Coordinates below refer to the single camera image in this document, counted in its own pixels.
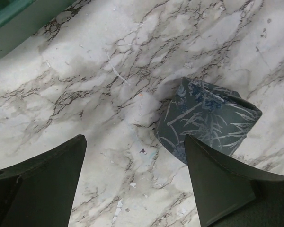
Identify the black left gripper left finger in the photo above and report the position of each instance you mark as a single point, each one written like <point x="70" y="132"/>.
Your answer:
<point x="39" y="192"/>

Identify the grey blue floral tie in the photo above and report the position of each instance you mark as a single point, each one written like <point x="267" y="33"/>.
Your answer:
<point x="215" y="115"/>

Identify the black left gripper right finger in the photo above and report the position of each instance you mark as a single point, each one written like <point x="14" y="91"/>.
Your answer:
<point x="229" y="193"/>

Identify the green compartment tray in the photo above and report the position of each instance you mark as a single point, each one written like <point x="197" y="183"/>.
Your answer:
<point x="19" y="19"/>

